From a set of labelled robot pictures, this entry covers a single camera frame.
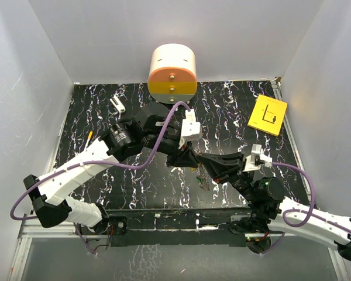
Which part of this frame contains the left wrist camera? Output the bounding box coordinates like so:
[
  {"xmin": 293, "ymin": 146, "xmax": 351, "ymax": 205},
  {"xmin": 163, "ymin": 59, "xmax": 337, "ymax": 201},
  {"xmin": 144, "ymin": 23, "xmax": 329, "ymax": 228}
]
[{"xmin": 178, "ymin": 109, "xmax": 202, "ymax": 149}]

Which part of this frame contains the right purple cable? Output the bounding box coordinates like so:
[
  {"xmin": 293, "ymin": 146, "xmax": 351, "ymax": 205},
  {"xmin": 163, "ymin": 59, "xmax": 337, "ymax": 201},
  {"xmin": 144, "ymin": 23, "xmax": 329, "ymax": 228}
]
[{"xmin": 270, "ymin": 162, "xmax": 351, "ymax": 254}]

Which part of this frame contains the purple cable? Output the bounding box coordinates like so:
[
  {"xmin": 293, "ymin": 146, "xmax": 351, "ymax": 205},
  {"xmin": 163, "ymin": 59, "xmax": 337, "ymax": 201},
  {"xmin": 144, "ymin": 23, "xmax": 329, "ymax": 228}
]
[
  {"xmin": 9, "ymin": 101, "xmax": 194, "ymax": 255},
  {"xmin": 270, "ymin": 162, "xmax": 351, "ymax": 254}
]

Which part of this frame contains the yellow marker pen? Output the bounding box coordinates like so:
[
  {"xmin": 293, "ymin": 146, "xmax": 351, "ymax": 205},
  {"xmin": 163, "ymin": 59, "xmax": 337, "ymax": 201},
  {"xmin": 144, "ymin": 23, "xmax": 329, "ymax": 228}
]
[{"xmin": 86, "ymin": 131, "xmax": 93, "ymax": 145}]

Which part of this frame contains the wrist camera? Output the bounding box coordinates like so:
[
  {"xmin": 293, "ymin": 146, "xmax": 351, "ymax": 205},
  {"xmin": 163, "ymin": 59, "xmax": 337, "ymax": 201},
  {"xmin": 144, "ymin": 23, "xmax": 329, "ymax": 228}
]
[
  {"xmin": 243, "ymin": 144, "xmax": 273, "ymax": 172},
  {"xmin": 178, "ymin": 109, "xmax": 202, "ymax": 149}
]

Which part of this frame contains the round three-drawer mini cabinet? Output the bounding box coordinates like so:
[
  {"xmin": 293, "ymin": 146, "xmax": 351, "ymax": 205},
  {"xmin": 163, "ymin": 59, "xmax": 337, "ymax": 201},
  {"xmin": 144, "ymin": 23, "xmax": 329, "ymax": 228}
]
[{"xmin": 147, "ymin": 43, "xmax": 197, "ymax": 104}]

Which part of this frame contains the large key organizer ring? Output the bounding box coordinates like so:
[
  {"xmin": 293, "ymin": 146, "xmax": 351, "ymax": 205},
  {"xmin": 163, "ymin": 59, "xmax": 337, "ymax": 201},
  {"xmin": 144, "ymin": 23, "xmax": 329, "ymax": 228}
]
[{"xmin": 194, "ymin": 168, "xmax": 213, "ymax": 193}]

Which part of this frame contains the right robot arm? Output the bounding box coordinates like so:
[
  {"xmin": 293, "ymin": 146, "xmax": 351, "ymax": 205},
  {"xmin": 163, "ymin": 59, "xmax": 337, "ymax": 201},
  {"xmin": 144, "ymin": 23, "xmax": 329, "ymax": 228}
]
[{"xmin": 197, "ymin": 145, "xmax": 351, "ymax": 261}]

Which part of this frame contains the aluminium frame rail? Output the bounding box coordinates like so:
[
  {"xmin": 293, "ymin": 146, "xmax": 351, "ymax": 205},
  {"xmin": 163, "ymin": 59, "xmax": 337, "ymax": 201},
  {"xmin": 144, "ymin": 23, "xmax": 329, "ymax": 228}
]
[{"xmin": 19, "ymin": 212, "xmax": 336, "ymax": 238}]

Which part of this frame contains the white plastic clip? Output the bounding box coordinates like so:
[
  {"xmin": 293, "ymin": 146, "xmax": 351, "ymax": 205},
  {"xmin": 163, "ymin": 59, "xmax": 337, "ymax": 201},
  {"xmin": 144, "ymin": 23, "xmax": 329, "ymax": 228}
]
[{"xmin": 109, "ymin": 95, "xmax": 126, "ymax": 113}]

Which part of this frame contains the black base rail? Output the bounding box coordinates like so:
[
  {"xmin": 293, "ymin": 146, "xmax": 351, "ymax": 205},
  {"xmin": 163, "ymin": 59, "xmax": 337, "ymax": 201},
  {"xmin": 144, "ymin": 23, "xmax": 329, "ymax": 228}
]
[{"xmin": 71, "ymin": 206, "xmax": 284, "ymax": 248}]

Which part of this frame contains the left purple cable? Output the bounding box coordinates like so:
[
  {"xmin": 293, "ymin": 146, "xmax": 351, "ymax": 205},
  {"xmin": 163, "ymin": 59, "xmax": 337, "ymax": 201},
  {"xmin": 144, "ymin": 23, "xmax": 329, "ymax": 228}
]
[{"xmin": 9, "ymin": 101, "xmax": 194, "ymax": 255}]

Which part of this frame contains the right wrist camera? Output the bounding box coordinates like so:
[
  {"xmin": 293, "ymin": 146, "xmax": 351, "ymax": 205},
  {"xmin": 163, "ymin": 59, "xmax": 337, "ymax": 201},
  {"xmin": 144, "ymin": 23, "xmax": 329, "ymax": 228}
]
[{"xmin": 243, "ymin": 144, "xmax": 273, "ymax": 172}]

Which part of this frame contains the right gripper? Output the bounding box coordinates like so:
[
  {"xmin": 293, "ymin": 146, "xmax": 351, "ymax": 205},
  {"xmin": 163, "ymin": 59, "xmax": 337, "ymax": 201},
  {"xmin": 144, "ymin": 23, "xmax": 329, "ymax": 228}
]
[{"xmin": 197, "ymin": 152, "xmax": 257, "ymax": 203}]

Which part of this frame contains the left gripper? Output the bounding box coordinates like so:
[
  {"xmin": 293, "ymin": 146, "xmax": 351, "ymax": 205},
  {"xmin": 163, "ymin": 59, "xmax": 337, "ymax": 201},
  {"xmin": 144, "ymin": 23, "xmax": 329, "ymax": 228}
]
[{"xmin": 143, "ymin": 131, "xmax": 199, "ymax": 167}]

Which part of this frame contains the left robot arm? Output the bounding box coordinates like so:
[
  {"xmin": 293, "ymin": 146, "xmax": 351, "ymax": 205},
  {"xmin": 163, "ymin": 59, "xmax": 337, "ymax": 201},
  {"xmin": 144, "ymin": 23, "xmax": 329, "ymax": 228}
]
[{"xmin": 23, "ymin": 102, "xmax": 201, "ymax": 234}]

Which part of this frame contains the yellow book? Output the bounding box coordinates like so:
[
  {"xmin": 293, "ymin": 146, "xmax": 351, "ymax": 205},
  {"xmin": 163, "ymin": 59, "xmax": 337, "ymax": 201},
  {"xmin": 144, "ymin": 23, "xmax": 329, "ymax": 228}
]
[{"xmin": 248, "ymin": 95, "xmax": 287, "ymax": 136}]

